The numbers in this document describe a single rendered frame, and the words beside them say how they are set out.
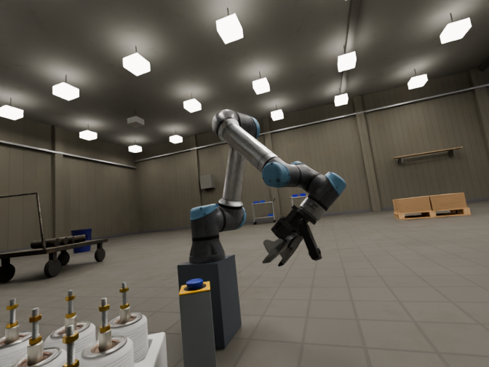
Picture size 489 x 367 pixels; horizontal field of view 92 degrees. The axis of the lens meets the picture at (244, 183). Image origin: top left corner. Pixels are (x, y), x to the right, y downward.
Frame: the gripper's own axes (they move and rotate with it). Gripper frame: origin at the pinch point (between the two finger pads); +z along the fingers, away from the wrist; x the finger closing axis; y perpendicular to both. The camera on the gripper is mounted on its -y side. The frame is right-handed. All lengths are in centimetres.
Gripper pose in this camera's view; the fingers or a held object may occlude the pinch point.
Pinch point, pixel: (272, 266)
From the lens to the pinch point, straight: 79.7
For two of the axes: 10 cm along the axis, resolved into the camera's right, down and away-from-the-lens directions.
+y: -6.3, -5.3, 5.6
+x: -4.3, -3.6, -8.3
